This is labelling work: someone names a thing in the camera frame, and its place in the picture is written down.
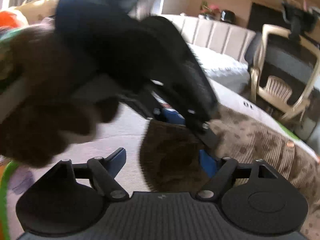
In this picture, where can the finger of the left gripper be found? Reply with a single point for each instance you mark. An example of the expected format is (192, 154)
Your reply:
(167, 115)

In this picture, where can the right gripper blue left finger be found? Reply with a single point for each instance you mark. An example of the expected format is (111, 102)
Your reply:
(103, 172)

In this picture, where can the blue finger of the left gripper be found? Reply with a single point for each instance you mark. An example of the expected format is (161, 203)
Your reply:
(207, 137)

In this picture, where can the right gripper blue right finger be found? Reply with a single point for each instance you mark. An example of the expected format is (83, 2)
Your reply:
(221, 173)

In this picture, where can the brown corduroy garment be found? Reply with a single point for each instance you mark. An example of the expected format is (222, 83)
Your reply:
(169, 157)

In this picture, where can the gloved dark hand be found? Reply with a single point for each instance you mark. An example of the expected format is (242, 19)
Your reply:
(39, 117)

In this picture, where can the white quilted mattress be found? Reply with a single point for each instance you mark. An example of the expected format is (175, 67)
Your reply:
(222, 68)

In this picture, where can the yellow plush toy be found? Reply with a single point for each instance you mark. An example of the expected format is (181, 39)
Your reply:
(28, 13)

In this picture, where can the white waste bin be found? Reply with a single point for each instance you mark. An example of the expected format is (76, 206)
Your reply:
(308, 129)

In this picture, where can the beige mesh office chair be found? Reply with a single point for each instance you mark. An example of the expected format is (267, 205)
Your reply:
(283, 64)

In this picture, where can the beige padded headboard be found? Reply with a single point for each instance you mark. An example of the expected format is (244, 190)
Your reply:
(223, 38)

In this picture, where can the potted pink flower plant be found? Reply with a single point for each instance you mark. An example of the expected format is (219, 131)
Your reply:
(209, 11)

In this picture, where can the black round speaker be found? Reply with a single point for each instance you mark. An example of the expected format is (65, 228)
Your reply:
(228, 16)

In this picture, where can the black monitor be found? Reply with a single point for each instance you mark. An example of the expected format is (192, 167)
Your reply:
(267, 16)

